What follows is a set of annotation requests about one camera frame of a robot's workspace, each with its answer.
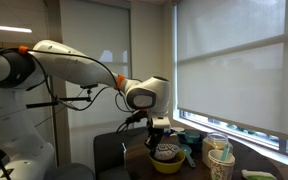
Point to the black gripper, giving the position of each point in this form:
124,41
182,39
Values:
154,137

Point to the patterned paper plate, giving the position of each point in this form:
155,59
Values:
167,151

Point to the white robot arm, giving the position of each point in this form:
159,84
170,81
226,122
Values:
23,69

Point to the yellow bowl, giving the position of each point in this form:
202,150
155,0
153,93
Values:
170,166

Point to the dark blue bowl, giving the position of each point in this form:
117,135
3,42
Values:
196,147

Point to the small white teal box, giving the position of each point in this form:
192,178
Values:
167,131

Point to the small white dish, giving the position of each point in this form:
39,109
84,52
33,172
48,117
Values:
177,129

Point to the teal measuring spoon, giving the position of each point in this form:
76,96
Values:
187,151

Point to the teal measuring cup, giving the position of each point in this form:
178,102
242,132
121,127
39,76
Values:
187,137

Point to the dark grey chair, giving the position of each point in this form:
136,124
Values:
117,156

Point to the glass jar with powder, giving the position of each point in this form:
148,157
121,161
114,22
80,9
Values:
214,140

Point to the patterned paper cup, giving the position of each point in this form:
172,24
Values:
221,170

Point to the teal spoon in cup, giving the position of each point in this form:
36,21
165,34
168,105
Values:
225,153

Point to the green white packet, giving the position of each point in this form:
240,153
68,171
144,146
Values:
257,175

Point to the white roller blind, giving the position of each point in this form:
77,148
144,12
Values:
232,62

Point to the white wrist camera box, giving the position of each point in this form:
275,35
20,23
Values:
160,122

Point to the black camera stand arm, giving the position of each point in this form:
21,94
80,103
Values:
66,100

